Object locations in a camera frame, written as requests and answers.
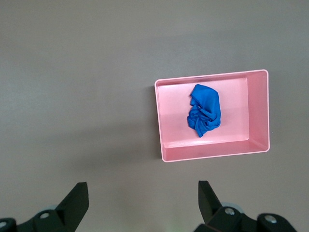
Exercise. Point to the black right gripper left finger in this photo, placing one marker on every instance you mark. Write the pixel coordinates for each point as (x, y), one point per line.
(70, 212)

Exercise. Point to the blue cloth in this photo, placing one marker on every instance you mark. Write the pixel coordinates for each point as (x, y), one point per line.
(207, 108)

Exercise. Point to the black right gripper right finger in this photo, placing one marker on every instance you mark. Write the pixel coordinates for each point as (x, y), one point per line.
(217, 220)

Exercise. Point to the brown table cover sheet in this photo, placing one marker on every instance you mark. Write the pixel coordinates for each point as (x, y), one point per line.
(72, 72)

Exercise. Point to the pink plastic bin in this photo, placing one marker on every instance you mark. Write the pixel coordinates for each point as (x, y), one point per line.
(173, 116)

